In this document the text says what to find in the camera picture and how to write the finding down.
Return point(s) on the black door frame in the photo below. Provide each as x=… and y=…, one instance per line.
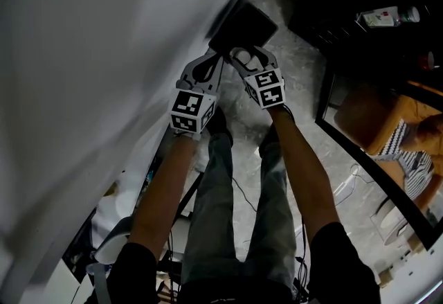
x=380, y=171

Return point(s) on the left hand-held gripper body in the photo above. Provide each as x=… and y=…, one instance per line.
x=188, y=103

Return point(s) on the person's black shirt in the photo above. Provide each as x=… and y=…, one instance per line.
x=339, y=268

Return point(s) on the black square trash bin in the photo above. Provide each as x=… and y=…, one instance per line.
x=247, y=27

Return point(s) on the person's black right shoe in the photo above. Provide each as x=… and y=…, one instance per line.
x=268, y=140

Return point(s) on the white plastic bag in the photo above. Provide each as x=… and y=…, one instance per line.
x=121, y=198

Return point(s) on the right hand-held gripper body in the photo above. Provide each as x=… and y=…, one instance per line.
x=268, y=88

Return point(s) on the white board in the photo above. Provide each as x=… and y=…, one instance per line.
x=415, y=278

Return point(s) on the person's grey jeans legs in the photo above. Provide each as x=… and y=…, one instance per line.
x=214, y=219

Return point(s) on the clear bottle white label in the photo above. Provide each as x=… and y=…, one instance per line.
x=384, y=17

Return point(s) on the person's black left shoe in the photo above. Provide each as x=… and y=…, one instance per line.
x=218, y=122

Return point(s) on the person's left forearm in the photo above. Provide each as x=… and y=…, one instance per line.
x=166, y=188

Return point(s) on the black white striped cushion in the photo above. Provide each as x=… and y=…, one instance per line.
x=413, y=164

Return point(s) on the black cabinet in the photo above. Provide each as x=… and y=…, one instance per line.
x=346, y=11

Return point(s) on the person's right forearm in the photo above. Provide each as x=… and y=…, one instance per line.
x=304, y=171

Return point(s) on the person's black shoe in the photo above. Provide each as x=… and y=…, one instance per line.
x=218, y=122
x=268, y=140

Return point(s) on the white fridge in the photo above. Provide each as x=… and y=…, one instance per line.
x=86, y=70

